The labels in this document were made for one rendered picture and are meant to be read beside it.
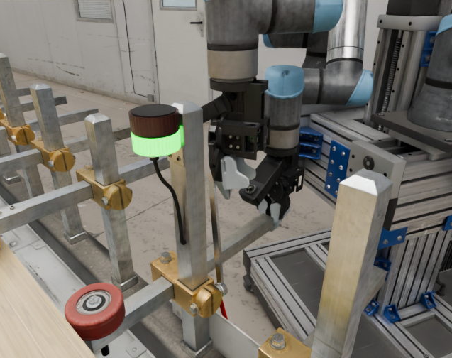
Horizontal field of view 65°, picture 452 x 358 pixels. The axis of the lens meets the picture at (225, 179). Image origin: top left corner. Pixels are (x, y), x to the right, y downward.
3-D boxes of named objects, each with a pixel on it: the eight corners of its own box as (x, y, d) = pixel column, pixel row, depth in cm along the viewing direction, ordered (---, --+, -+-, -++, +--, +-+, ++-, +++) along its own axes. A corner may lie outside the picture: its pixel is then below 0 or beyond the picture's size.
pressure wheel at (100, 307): (115, 323, 61) (104, 271, 55) (141, 351, 56) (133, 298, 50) (69, 353, 55) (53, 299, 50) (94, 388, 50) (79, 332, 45)
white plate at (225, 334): (174, 310, 75) (172, 275, 71) (273, 395, 59) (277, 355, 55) (172, 312, 75) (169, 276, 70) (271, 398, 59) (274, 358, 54)
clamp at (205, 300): (173, 270, 69) (171, 249, 67) (223, 307, 61) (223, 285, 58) (149, 285, 65) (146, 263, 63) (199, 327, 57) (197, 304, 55)
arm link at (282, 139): (285, 133, 66) (252, 123, 71) (284, 155, 69) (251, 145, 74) (307, 123, 71) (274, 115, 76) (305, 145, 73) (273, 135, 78)
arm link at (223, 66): (197, 50, 50) (221, 44, 56) (199, 83, 52) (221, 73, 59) (247, 52, 47) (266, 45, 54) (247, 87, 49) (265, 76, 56)
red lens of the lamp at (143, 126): (160, 118, 48) (158, 101, 47) (189, 128, 44) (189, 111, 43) (120, 128, 44) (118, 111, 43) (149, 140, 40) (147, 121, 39)
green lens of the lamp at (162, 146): (161, 135, 49) (160, 120, 48) (190, 146, 45) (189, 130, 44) (123, 147, 45) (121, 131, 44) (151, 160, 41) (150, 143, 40)
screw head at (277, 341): (276, 334, 50) (276, 327, 50) (288, 342, 49) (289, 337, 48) (267, 343, 49) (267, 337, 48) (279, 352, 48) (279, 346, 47)
